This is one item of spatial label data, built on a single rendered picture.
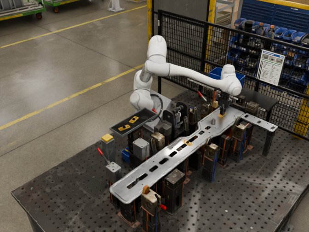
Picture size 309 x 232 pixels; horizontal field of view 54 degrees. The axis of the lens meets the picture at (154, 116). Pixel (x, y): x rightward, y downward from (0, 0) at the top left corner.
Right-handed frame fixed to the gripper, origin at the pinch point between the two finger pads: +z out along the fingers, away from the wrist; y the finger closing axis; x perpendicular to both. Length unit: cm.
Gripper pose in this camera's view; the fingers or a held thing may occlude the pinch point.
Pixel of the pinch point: (222, 110)
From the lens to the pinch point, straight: 263.1
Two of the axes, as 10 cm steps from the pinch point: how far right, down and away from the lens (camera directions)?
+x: 6.9, -4.2, 5.9
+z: 0.1, 8.2, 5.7
